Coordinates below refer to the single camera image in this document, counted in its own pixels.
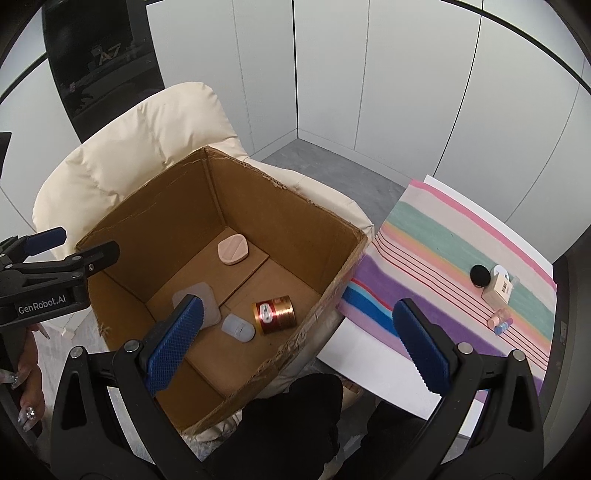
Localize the person's left hand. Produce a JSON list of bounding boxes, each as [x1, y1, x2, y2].
[[0, 322, 51, 433]]

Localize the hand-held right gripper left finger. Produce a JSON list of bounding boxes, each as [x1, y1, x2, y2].
[[50, 294, 206, 480]]

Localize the cream padded armchair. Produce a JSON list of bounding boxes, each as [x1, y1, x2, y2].
[[33, 82, 375, 437]]

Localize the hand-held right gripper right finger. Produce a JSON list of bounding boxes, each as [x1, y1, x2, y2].
[[392, 298, 546, 480]]

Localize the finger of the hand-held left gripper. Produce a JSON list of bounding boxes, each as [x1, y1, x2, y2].
[[0, 240, 121, 278], [0, 226, 67, 265]]

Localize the striped colourful cloth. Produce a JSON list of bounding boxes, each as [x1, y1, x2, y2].
[[334, 179, 557, 403]]

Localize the brown cardboard box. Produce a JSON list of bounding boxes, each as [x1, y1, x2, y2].
[[74, 145, 370, 435]]

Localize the black round compact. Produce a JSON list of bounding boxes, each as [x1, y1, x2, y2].
[[469, 264, 493, 288]]

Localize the gold and red can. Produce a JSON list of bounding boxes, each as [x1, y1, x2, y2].
[[251, 295, 297, 336]]

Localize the person's black trousers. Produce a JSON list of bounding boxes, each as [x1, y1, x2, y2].
[[198, 373, 445, 480]]

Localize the small beige carton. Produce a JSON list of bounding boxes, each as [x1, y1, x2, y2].
[[481, 272, 516, 306]]

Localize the translucent square container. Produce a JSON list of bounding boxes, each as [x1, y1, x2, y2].
[[172, 282, 223, 330]]

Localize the black glossy panel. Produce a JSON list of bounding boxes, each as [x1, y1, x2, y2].
[[41, 0, 166, 145]]

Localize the pale blue plastic case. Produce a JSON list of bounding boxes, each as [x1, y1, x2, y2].
[[221, 314, 256, 343]]

